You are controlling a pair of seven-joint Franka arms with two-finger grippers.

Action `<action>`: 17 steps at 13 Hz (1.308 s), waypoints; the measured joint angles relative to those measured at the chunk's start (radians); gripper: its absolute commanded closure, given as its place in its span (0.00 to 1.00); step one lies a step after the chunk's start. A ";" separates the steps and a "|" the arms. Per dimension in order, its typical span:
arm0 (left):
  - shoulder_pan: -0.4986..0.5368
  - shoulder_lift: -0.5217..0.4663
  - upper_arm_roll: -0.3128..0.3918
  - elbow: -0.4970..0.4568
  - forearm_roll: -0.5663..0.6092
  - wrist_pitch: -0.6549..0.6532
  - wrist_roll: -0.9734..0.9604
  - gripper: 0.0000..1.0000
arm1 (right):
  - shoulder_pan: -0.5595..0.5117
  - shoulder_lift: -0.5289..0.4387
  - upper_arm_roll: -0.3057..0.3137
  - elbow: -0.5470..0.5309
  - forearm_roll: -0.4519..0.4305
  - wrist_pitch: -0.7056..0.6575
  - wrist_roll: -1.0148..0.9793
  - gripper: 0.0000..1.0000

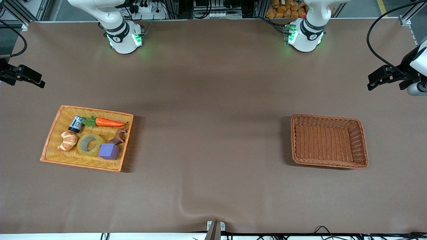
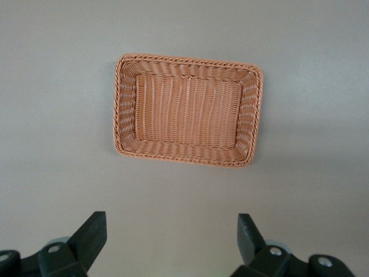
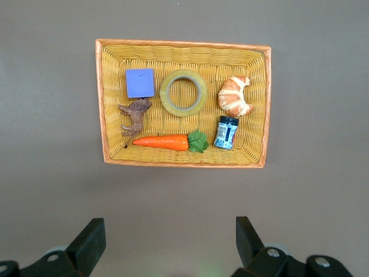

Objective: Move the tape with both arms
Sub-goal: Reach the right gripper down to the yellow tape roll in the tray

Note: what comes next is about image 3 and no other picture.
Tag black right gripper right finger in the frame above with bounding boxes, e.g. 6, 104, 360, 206
232, 215, 355, 277

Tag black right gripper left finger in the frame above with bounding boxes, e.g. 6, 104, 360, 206
0, 218, 107, 277

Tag yellow clear tape roll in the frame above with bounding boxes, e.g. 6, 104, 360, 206
159, 69, 208, 118

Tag orange toy carrot green leaves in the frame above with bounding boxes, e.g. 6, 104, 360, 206
132, 129, 210, 154

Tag brown table cover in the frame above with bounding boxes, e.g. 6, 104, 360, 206
0, 0, 369, 277

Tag brown toy lion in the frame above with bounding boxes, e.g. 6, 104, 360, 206
118, 98, 153, 137

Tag yellow wicker basket orange rim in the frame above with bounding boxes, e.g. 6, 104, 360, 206
95, 39, 272, 170

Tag toy croissant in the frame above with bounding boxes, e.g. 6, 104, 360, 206
217, 75, 255, 118

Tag purple foam block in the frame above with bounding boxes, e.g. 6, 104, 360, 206
125, 68, 156, 99

